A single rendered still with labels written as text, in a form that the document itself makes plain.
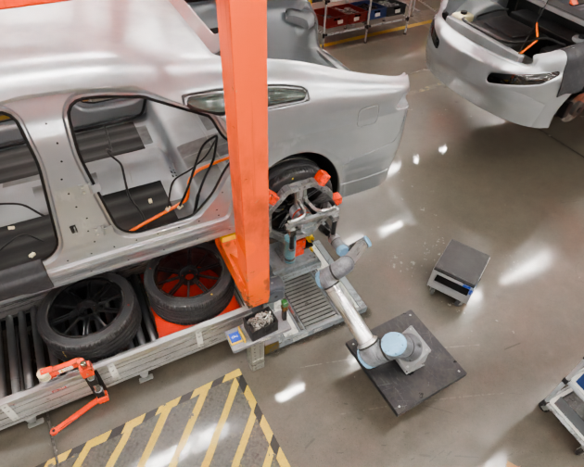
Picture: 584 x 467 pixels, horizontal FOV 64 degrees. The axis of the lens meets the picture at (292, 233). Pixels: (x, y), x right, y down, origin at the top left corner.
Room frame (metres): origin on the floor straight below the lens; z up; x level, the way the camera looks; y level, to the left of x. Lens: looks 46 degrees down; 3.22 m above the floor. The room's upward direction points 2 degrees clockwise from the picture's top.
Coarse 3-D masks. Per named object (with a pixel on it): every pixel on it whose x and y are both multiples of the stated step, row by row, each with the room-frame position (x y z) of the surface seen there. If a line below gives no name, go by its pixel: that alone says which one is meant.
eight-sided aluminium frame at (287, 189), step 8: (288, 184) 2.50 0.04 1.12; (296, 184) 2.52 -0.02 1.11; (304, 184) 2.51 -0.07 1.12; (312, 184) 2.53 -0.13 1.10; (280, 192) 2.46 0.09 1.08; (288, 192) 2.44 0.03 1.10; (328, 192) 2.61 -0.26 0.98; (280, 200) 2.43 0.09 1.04; (272, 208) 2.39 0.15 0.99; (272, 232) 2.40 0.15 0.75; (312, 232) 2.55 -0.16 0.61; (280, 240) 2.42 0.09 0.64
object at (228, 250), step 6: (216, 240) 2.42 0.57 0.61; (234, 240) 2.36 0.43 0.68; (222, 246) 2.29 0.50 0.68; (228, 246) 2.30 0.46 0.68; (234, 246) 2.30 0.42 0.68; (222, 252) 2.29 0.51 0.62; (228, 252) 2.24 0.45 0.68; (234, 252) 2.23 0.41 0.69; (222, 258) 2.31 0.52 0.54; (228, 258) 2.19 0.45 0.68; (234, 258) 2.14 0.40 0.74; (228, 264) 2.20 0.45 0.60; (234, 264) 2.13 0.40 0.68; (234, 270) 2.09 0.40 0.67; (234, 276) 2.10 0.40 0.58
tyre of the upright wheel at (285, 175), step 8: (280, 160) 2.71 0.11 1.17; (288, 160) 2.70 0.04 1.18; (296, 160) 2.71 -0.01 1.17; (304, 160) 2.75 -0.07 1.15; (312, 160) 2.85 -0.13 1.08; (272, 168) 2.64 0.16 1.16; (280, 168) 2.62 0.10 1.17; (288, 168) 2.62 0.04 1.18; (296, 168) 2.62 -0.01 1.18; (304, 168) 2.63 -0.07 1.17; (312, 168) 2.67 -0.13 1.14; (272, 176) 2.56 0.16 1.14; (280, 176) 2.54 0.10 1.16; (288, 176) 2.54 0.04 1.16; (296, 176) 2.57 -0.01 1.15; (304, 176) 2.60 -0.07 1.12; (312, 176) 2.63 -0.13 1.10; (272, 184) 2.50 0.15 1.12; (280, 184) 2.51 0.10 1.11; (328, 184) 2.70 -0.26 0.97
